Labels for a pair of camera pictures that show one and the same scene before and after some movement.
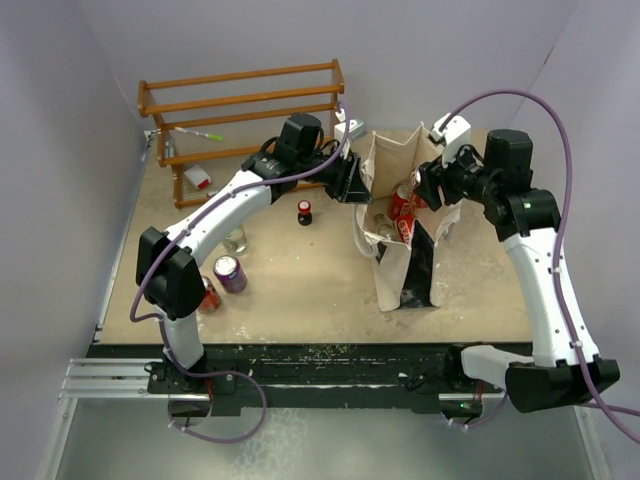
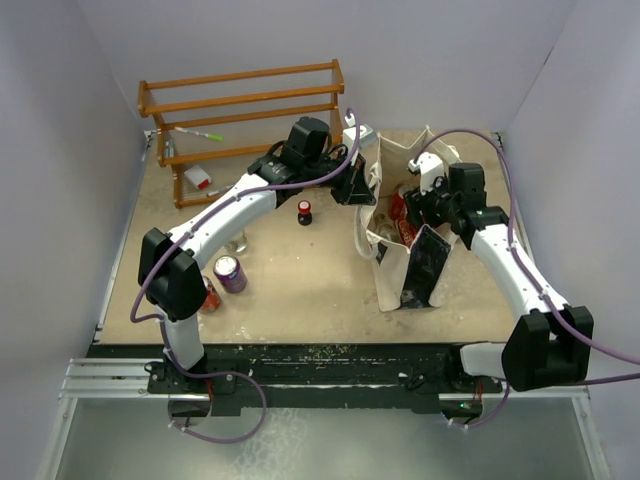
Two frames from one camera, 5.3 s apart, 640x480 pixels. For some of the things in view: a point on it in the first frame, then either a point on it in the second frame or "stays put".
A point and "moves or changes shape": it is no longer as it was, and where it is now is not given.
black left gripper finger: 357,190 stays put
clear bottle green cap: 236,241 stays put
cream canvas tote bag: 404,271 moves or changes shape
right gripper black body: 458,179 to 438,204
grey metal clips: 169,148 stays put
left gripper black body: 336,184 stays put
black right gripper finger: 426,185 to 414,209
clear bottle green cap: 384,227 stays put
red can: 404,226 stays put
